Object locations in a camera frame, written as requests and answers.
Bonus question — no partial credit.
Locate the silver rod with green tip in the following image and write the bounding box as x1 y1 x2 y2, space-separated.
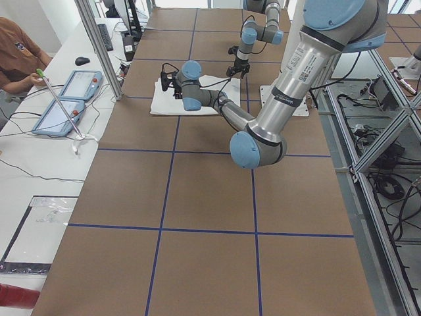
36 68 99 155

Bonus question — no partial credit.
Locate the black keyboard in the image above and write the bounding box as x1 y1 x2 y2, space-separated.
97 24 113 51

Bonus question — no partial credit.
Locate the black power adapter with label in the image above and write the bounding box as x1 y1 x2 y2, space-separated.
122 34 136 61

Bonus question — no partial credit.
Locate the upper blue teach pendant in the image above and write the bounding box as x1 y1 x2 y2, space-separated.
59 70 103 101

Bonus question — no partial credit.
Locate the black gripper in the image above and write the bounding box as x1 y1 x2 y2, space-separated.
172 81 182 99
226 57 250 78

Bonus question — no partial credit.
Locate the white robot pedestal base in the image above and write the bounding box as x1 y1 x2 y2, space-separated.
259 0 332 117

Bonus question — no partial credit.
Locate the red object at corner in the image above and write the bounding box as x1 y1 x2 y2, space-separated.
1 284 40 309

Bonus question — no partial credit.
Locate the person in brown shirt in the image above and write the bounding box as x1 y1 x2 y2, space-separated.
1 17 52 95

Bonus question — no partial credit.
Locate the lower blue teach pendant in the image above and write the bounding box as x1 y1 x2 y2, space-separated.
32 99 86 137

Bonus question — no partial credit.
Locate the aluminium frame post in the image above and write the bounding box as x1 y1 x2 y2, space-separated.
74 0 122 101

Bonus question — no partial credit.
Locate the blue teach pendant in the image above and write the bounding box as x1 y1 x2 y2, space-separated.
59 70 103 101
32 99 86 137

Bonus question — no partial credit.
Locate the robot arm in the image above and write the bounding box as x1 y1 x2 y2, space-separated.
226 0 284 78
161 1 388 169

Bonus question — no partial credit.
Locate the white long-sleeve printed shirt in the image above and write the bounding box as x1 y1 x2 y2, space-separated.
150 75 241 116

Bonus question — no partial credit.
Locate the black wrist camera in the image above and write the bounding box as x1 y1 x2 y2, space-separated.
160 63 179 92
228 46 238 55

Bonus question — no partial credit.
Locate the black computer mouse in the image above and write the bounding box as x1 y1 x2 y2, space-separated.
74 57 90 66

